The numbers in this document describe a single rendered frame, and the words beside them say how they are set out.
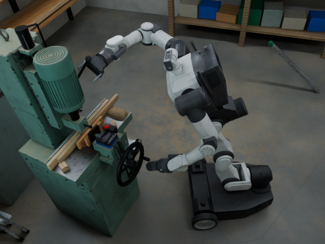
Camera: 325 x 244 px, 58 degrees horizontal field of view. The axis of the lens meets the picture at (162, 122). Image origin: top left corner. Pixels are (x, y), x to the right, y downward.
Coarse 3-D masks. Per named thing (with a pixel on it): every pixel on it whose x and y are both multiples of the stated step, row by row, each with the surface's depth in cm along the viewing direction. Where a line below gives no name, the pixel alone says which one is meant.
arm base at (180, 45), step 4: (176, 40) 166; (180, 40) 165; (172, 44) 166; (176, 44) 165; (180, 44) 164; (184, 44) 163; (176, 48) 164; (180, 48) 163; (184, 48) 162; (180, 52) 162; (184, 52) 161; (180, 56) 162
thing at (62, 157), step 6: (114, 96) 202; (108, 102) 199; (114, 102) 202; (102, 108) 195; (108, 108) 198; (102, 114) 193; (72, 144) 174; (66, 150) 172; (72, 150) 176; (60, 156) 169; (66, 156) 172; (60, 162) 169
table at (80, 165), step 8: (104, 120) 192; (112, 120) 192; (128, 120) 196; (120, 128) 189; (72, 152) 175; (80, 152) 175; (88, 152) 174; (96, 152) 174; (120, 152) 179; (64, 160) 171; (72, 160) 171; (80, 160) 171; (88, 160) 170; (96, 160) 174; (104, 160) 174; (112, 160) 173; (56, 168) 168; (72, 168) 167; (80, 168) 167; (88, 168) 169; (56, 176) 170; (64, 176) 164; (72, 176) 163; (80, 176) 164
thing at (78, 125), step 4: (64, 116) 173; (68, 116) 173; (80, 116) 172; (64, 120) 172; (68, 120) 170; (80, 120) 170; (84, 120) 171; (64, 124) 176; (68, 124) 173; (72, 124) 171; (76, 124) 168; (80, 124) 169; (88, 124) 176; (72, 128) 174; (76, 128) 172; (80, 128) 170; (84, 128) 173
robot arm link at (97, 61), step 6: (96, 54) 163; (102, 54) 161; (108, 54) 163; (96, 60) 160; (102, 60) 161; (108, 60) 163; (90, 66) 160; (96, 66) 158; (102, 66) 160; (96, 72) 161; (102, 72) 159
